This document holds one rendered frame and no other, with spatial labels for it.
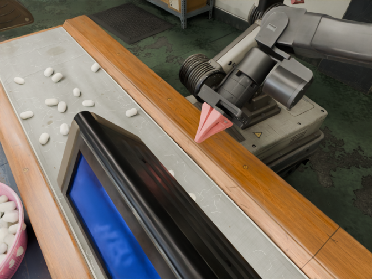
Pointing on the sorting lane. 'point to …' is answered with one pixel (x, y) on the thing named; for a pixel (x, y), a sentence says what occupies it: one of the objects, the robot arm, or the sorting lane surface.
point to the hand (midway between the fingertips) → (199, 138)
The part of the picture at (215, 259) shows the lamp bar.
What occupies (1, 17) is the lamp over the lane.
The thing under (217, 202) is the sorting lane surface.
